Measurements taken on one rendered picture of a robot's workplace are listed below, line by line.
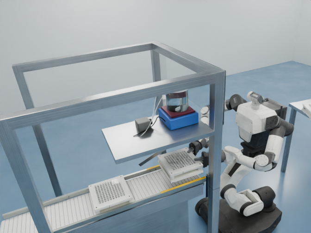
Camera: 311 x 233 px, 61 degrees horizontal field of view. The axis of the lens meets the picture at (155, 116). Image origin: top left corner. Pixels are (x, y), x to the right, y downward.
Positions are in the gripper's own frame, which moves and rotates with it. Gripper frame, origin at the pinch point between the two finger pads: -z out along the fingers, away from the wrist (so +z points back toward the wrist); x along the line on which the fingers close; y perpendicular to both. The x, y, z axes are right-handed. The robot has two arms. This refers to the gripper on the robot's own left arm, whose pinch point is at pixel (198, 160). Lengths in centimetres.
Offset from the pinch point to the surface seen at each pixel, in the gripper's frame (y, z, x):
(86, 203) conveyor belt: -3, -80, 14
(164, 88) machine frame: -19, -26, -65
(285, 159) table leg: 66, 131, 76
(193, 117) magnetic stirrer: -2.1, -4.7, -36.1
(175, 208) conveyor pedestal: -7.4, -20.2, 32.9
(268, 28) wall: 418, 333, -1
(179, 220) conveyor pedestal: -7, -17, 47
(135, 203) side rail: -16, -49, 11
